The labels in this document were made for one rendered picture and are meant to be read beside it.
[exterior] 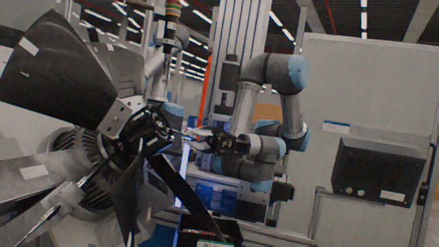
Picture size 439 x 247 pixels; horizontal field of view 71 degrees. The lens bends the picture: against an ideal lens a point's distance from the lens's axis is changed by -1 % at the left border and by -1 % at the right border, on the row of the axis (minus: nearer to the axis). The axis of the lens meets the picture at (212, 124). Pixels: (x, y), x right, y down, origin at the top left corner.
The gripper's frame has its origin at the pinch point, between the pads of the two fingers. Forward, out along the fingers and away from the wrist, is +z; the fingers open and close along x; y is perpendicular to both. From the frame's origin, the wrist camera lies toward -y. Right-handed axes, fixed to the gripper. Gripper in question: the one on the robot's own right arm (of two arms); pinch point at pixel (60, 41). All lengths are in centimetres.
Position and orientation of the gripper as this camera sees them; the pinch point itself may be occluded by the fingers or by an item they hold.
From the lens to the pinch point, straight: 147.1
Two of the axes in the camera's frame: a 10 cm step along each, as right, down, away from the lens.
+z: -6.4, -0.5, -7.7
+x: -7.3, -2.9, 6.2
